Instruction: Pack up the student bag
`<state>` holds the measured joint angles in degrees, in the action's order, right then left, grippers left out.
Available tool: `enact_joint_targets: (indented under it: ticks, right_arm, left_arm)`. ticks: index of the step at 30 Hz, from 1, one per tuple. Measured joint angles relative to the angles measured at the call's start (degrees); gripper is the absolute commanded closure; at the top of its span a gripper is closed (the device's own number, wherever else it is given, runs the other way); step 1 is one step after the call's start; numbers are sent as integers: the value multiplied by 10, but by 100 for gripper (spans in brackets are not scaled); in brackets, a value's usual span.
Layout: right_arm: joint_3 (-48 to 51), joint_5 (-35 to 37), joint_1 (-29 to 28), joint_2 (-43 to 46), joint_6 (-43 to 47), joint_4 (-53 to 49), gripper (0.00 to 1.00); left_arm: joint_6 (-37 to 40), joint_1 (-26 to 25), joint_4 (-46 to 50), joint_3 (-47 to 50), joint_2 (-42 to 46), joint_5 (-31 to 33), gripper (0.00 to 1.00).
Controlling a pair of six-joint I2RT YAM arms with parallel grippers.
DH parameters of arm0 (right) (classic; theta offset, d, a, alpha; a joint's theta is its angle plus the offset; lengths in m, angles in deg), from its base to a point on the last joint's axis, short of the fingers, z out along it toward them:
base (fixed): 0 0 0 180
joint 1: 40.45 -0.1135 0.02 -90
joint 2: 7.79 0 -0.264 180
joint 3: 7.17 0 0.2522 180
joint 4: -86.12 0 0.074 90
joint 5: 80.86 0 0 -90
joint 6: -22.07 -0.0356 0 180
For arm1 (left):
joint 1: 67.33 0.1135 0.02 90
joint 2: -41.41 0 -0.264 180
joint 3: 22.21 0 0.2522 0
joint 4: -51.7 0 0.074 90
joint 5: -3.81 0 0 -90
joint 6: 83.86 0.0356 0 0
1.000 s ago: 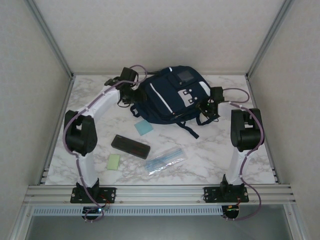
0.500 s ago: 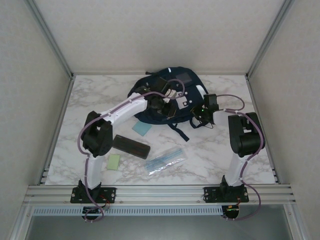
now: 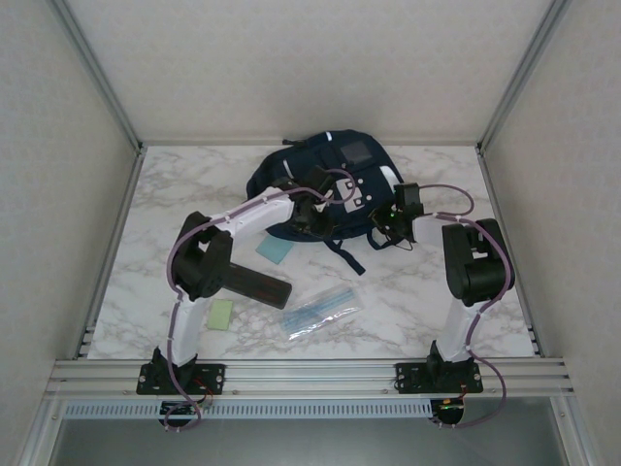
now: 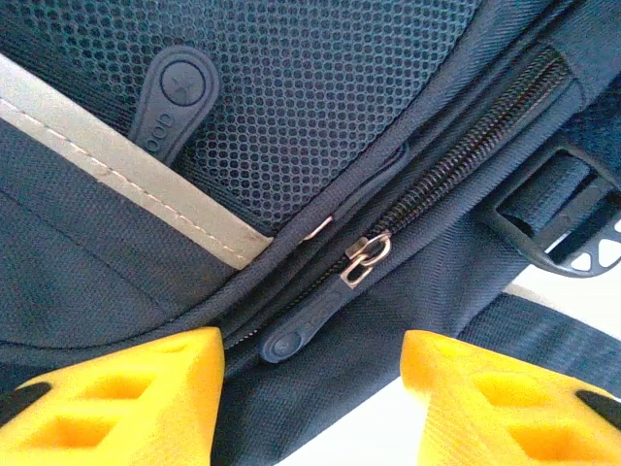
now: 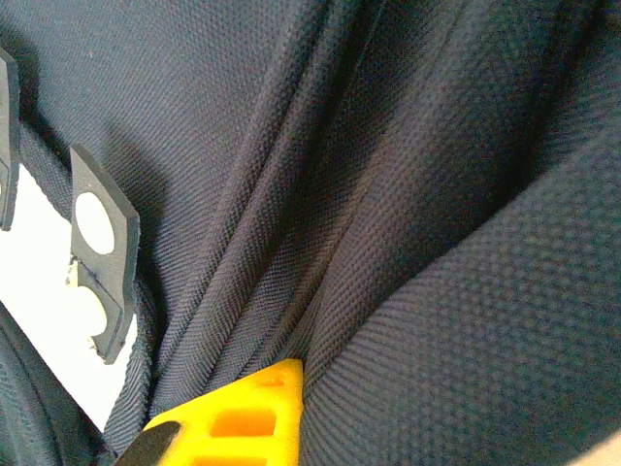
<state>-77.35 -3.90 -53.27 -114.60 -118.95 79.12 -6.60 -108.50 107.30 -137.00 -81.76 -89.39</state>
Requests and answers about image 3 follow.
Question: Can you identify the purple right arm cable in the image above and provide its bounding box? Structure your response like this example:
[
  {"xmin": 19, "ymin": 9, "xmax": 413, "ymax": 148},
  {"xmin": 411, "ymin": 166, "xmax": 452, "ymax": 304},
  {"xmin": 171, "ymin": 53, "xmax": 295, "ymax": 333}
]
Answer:
[{"xmin": 416, "ymin": 183, "xmax": 515, "ymax": 431}]

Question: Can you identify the aluminium mounting rail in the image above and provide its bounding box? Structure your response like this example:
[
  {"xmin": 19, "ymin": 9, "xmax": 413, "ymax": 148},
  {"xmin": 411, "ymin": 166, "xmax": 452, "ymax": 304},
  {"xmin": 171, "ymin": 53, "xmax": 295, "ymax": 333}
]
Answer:
[{"xmin": 46, "ymin": 357, "xmax": 576, "ymax": 400}]

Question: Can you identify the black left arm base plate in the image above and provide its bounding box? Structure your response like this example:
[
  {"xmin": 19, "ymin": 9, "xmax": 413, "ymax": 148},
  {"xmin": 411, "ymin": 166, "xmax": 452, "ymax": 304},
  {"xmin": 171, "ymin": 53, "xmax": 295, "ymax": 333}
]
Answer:
[{"xmin": 135, "ymin": 362, "xmax": 227, "ymax": 395}]

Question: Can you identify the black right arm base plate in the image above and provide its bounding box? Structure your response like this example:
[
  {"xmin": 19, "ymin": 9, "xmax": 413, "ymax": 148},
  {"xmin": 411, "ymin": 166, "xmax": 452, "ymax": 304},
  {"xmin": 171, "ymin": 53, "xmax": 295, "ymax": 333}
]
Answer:
[{"xmin": 395, "ymin": 361, "xmax": 485, "ymax": 394}]

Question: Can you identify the light green sticky note pad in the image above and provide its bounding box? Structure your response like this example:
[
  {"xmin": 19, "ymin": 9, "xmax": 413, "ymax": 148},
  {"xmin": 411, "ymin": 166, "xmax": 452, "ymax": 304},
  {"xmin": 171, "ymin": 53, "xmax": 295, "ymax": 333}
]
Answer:
[{"xmin": 207, "ymin": 299, "xmax": 235, "ymax": 332}]

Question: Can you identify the blue sticky note pad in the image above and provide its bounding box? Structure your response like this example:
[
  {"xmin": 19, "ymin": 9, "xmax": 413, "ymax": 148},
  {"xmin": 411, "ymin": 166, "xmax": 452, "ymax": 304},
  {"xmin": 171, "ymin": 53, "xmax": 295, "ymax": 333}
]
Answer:
[{"xmin": 255, "ymin": 236, "xmax": 296, "ymax": 266}]

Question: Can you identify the grey slotted cable duct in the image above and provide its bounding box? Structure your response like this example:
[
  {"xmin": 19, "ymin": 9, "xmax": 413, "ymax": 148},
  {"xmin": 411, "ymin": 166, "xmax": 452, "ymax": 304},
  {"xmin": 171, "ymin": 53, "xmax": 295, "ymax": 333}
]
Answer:
[{"xmin": 62, "ymin": 400, "xmax": 433, "ymax": 419}]

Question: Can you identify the aluminium table side rail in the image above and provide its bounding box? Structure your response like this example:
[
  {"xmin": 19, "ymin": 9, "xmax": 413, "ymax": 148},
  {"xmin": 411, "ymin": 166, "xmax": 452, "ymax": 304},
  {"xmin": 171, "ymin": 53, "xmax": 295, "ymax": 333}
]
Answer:
[
  {"xmin": 72, "ymin": 145, "xmax": 147, "ymax": 360},
  {"xmin": 477, "ymin": 145, "xmax": 544, "ymax": 358}
]

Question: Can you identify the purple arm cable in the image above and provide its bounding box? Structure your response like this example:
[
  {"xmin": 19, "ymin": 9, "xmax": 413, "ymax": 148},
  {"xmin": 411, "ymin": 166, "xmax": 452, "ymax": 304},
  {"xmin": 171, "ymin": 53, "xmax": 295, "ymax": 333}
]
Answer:
[
  {"xmin": 416, "ymin": 183, "xmax": 515, "ymax": 431},
  {"xmin": 164, "ymin": 167, "xmax": 355, "ymax": 433}
]

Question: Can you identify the navy blue backpack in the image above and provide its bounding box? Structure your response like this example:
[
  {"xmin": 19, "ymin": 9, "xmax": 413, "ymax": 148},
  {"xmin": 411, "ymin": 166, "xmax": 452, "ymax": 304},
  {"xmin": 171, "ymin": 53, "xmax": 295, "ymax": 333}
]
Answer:
[{"xmin": 245, "ymin": 128, "xmax": 404, "ymax": 277}]

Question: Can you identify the black controller board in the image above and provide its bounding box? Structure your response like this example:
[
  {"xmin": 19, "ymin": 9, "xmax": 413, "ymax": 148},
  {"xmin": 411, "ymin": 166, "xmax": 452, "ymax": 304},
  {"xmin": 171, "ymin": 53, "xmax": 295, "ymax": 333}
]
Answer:
[
  {"xmin": 436, "ymin": 397, "xmax": 466, "ymax": 423},
  {"xmin": 160, "ymin": 400, "xmax": 201, "ymax": 416}
]

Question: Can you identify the clear bag of pens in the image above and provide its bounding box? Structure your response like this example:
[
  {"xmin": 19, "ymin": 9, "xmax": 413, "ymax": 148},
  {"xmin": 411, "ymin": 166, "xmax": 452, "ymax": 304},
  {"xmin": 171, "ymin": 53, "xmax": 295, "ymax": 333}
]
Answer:
[{"xmin": 280, "ymin": 285, "xmax": 365, "ymax": 341}]

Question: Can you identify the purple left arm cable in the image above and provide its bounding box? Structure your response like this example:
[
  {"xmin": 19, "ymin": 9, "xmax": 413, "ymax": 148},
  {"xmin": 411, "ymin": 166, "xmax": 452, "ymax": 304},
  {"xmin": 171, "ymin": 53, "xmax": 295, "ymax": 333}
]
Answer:
[{"xmin": 164, "ymin": 167, "xmax": 355, "ymax": 433}]

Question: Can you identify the black pencil case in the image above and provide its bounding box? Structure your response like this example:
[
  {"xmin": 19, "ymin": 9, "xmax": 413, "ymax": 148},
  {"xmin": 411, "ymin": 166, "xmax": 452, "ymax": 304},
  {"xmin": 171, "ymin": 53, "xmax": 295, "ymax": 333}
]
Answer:
[{"xmin": 227, "ymin": 261, "xmax": 294, "ymax": 310}]

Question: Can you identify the aluminium frame post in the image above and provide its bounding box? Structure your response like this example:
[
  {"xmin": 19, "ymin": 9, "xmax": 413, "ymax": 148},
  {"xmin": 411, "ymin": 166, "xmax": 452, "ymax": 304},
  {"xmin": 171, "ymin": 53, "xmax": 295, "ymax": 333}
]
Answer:
[
  {"xmin": 474, "ymin": 0, "xmax": 576, "ymax": 156},
  {"xmin": 48, "ymin": 0, "xmax": 147, "ymax": 156}
]

